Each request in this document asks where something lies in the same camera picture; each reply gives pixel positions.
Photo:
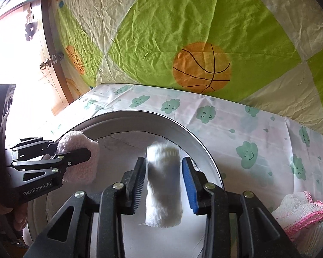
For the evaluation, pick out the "basketball printed green sheet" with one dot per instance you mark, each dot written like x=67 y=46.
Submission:
x=164 y=32

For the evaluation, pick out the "round metal tin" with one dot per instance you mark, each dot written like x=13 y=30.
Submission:
x=161 y=123

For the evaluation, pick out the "white towel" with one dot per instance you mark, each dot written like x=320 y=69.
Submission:
x=164 y=193

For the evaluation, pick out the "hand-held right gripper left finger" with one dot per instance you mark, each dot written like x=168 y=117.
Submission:
x=140 y=177

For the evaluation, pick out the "metal door knob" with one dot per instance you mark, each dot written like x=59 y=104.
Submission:
x=47 y=64

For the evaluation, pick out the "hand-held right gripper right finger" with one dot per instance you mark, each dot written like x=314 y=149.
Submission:
x=189 y=185

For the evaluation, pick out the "person's left hand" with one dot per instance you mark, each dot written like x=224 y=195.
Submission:
x=17 y=216

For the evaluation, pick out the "purple hanging ornament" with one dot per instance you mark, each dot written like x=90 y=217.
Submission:
x=30 y=31

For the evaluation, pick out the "brown wooden cabinet door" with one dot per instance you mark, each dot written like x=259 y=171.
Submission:
x=49 y=27

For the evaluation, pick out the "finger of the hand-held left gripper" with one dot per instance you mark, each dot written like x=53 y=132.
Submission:
x=75 y=157
x=35 y=149

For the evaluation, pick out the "white cloth with pink trim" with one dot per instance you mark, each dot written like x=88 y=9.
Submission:
x=293 y=209

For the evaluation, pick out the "pink fluffy cloth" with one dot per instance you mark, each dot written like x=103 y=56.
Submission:
x=80 y=142

